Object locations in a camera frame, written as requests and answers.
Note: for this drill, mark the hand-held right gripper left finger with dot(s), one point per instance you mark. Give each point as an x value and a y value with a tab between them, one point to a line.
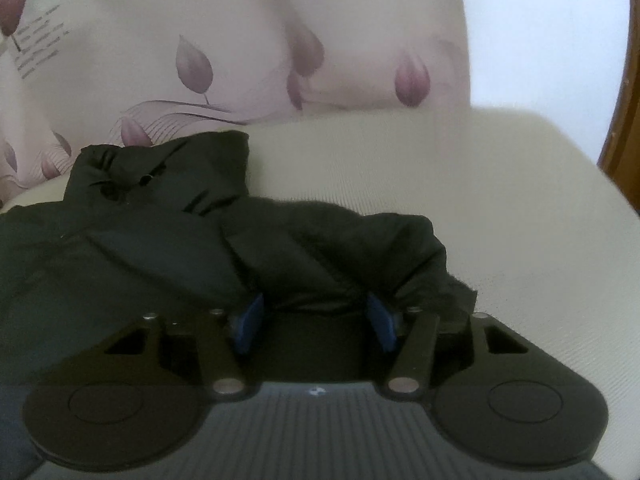
248	326

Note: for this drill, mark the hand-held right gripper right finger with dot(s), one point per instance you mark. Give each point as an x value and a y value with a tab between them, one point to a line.
381	325

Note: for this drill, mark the black garment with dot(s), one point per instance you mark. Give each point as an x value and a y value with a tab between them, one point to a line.
175	250

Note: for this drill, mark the leaf-print beige curtain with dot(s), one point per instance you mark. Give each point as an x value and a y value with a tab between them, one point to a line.
225	45

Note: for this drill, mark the wooden door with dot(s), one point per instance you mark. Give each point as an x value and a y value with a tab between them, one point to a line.
622	125

